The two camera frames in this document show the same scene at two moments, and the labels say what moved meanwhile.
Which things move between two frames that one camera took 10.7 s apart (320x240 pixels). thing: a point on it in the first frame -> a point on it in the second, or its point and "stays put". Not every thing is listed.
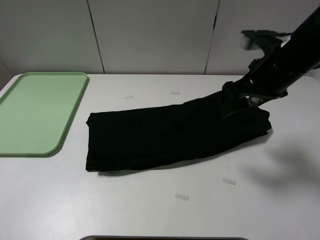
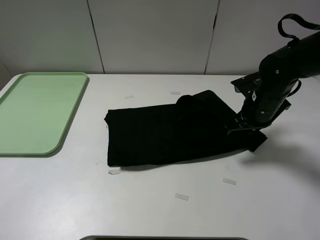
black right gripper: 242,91 -> 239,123
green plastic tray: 35,110 stays put
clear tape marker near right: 229,181 stays put
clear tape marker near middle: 181,196 stays put
